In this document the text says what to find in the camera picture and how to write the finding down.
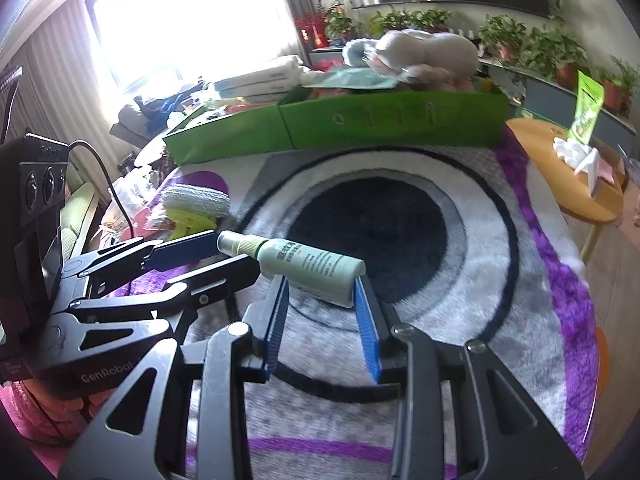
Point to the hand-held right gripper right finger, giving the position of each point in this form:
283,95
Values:
367,330

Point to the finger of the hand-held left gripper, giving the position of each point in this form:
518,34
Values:
215,277
182,250

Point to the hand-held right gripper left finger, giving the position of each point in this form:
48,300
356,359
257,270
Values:
277,325

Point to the pale green spray bottle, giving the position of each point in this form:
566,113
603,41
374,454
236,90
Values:
310,265

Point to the green cardboard storage box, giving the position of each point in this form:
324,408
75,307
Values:
400,120
230,135

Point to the person's left forearm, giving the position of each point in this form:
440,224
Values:
20,435

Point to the wooden desktop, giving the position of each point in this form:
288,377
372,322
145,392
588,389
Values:
601,360

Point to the person's left hand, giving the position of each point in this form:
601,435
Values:
55,407

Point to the green sofa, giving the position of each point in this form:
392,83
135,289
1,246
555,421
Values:
80,210

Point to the clear glass jar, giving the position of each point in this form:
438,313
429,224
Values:
132,190

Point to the eye-pattern rug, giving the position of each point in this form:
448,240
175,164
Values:
475,270

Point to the grey sofa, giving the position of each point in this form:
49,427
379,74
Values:
130,120

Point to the long fabric curtain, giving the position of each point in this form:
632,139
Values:
55,70
295,5

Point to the window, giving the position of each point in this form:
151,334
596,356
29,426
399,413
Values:
190,20

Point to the round wooden side table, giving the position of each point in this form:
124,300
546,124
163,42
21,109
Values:
560,185

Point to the teal refill pouch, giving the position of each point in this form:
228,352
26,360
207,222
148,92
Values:
355,80

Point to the red flower decoration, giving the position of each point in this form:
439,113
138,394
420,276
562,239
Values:
310,32

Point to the blue and white plush pillow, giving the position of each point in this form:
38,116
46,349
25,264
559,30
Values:
357,50

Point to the white hand-shaped ornament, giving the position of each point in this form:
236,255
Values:
575,157

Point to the white plush toy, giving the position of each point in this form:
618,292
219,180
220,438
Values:
430,52

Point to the pink card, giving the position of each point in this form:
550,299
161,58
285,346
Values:
607,172

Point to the television cabinet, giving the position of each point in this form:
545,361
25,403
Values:
545,90

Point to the green standing pouch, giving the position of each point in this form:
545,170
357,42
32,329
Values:
586,105

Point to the row of potted plants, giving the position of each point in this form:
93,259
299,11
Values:
550,50

